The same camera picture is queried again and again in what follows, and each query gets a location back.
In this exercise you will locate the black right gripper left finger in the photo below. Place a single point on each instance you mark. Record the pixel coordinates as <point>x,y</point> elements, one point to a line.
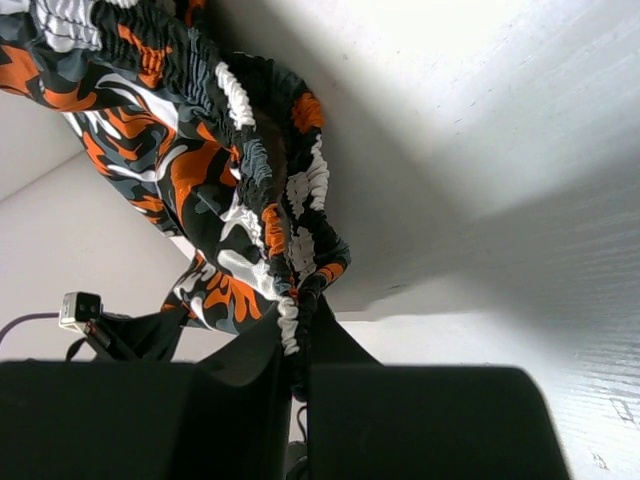
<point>224,417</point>

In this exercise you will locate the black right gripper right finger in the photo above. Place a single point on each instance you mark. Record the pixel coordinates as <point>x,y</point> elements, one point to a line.
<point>370,421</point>

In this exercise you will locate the orange black camouflage shorts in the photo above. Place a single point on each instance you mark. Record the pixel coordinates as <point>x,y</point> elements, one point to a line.
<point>217,148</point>

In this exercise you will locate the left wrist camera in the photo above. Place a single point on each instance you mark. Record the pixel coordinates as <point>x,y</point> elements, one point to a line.
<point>79,313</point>

